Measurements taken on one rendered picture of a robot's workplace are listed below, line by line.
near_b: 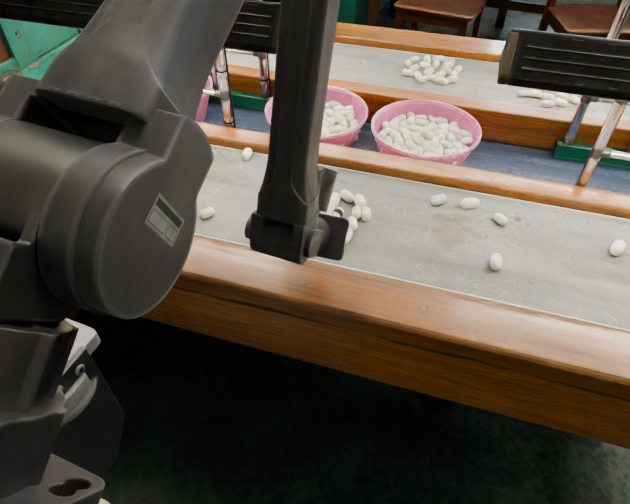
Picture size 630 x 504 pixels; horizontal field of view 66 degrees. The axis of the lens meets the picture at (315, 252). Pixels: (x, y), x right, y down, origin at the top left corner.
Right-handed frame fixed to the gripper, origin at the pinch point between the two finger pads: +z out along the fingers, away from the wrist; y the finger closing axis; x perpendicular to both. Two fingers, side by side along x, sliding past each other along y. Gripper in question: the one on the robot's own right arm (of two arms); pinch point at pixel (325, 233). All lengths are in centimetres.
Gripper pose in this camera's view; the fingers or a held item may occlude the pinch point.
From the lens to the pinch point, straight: 84.2
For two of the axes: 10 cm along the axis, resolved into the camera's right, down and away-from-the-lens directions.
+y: -9.5, -2.0, 2.2
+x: -1.8, 9.8, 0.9
